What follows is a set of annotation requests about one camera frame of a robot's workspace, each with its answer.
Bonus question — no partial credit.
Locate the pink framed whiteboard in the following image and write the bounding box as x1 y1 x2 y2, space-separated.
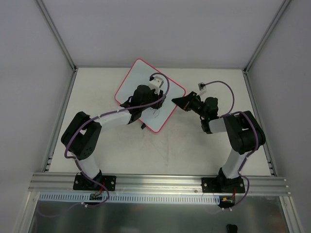
115 59 186 133

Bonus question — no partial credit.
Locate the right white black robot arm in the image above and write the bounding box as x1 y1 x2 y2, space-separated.
172 92 266 194

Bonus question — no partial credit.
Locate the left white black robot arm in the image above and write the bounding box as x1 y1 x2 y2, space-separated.
61 85 168 189

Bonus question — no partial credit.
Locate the small black object bottom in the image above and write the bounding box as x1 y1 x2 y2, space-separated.
227 224 238 233

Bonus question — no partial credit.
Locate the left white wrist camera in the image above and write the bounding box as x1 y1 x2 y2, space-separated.
148 76 164 95

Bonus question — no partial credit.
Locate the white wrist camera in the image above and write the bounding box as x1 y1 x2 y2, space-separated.
198 82 206 96
148 76 164 95

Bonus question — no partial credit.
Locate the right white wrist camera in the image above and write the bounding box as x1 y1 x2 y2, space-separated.
198 82 206 96

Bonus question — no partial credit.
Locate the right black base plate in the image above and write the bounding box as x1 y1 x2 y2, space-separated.
201 177 245 194

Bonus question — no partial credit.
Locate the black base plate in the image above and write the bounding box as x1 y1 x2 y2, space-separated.
72 173 117 191
201 177 245 194

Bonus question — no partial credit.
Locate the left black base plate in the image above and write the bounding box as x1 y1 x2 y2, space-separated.
72 173 117 191

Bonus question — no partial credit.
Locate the right aluminium frame post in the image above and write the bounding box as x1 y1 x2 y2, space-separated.
243 0 292 73

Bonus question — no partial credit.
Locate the aluminium frame post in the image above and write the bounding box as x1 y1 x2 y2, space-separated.
35 0 77 72
243 0 292 73

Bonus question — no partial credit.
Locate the aluminium mounting rail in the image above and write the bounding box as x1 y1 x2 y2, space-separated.
28 172 291 196

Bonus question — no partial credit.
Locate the left aluminium frame post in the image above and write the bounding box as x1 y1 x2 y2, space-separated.
35 0 77 72

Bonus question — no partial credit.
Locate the white slotted cable duct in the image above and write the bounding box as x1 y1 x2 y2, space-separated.
38 192 220 205

